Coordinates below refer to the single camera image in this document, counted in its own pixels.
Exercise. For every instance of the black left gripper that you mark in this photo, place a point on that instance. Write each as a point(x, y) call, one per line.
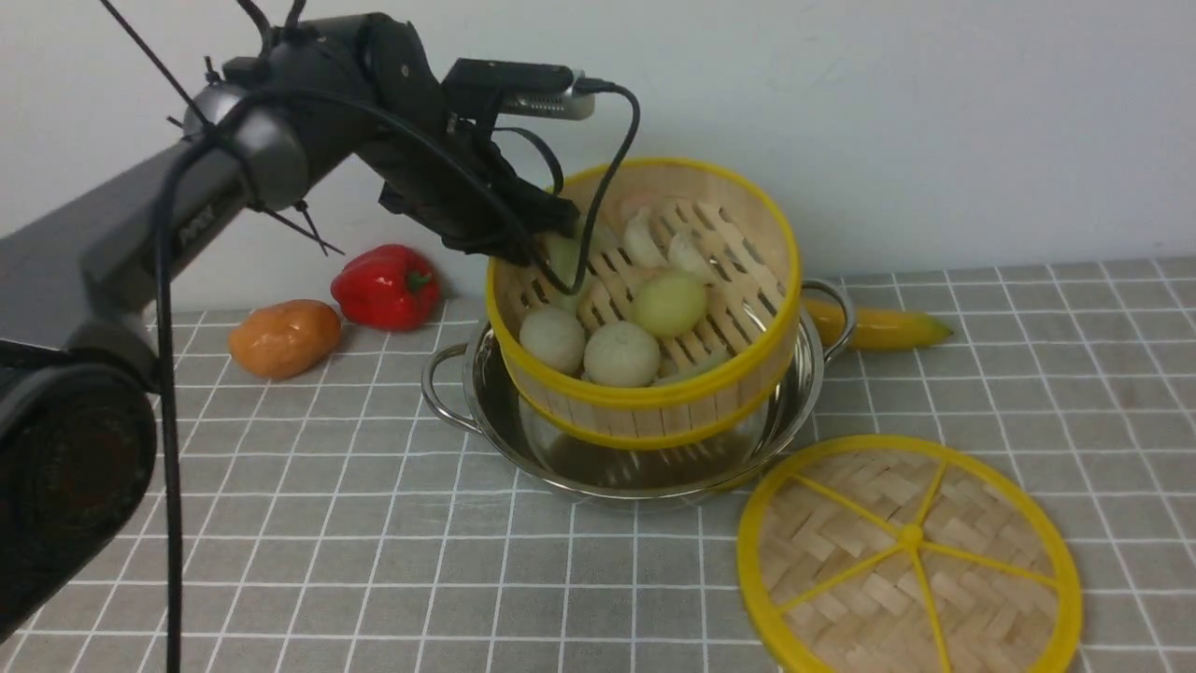
point(461, 188)

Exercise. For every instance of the yellow-rimmed bamboo steamer basket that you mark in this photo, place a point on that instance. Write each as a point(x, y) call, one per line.
point(720, 371)

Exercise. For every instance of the yellow-rimmed woven bamboo lid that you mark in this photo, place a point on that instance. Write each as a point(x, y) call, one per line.
point(882, 553)

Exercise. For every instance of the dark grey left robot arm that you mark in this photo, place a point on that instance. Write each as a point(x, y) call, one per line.
point(79, 371)

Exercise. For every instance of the stainless steel pot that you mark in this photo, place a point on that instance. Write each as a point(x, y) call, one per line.
point(467, 386)

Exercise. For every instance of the red bell pepper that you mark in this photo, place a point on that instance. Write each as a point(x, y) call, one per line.
point(390, 288)

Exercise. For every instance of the green dumpling left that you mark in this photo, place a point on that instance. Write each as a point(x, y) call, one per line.
point(566, 262)

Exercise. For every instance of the white round bun front left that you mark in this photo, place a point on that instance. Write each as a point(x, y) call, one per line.
point(554, 337)

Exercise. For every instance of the white round bun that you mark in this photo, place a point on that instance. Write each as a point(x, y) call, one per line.
point(554, 337)
point(623, 355)

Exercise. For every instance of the pale pleated dumpling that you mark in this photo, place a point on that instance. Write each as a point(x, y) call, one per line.
point(638, 242)

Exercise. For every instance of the orange-brown potato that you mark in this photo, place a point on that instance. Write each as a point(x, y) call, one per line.
point(286, 339)

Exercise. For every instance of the pink white dumpling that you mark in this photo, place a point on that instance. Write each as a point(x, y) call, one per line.
point(685, 256)

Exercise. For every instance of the white round bun front right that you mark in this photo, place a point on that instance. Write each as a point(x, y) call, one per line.
point(623, 355)

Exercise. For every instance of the yellowish round bun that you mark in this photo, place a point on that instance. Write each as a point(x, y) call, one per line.
point(670, 304)

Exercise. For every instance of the grey checked tablecloth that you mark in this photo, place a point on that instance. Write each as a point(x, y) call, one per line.
point(335, 524)

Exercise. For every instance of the yellow banana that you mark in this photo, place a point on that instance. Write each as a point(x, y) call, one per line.
point(878, 329)

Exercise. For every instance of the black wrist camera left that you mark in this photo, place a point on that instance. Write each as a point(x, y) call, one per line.
point(483, 90)

